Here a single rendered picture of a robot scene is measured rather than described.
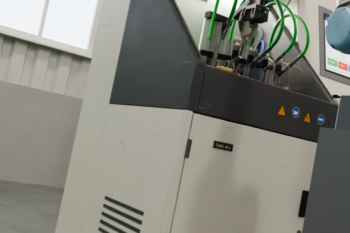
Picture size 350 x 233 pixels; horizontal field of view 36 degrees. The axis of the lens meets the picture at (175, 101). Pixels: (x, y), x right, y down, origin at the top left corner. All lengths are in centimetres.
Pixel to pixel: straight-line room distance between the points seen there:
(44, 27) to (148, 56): 398
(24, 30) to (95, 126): 365
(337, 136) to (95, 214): 105
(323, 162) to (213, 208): 45
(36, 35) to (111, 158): 384
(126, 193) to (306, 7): 120
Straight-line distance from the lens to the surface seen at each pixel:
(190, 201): 175
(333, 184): 151
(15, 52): 577
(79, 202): 230
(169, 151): 174
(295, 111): 201
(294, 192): 205
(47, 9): 590
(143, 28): 210
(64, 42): 599
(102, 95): 227
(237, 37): 252
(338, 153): 151
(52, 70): 593
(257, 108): 188
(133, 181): 192
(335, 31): 151
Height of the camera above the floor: 66
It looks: 5 degrees up
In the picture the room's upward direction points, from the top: 11 degrees clockwise
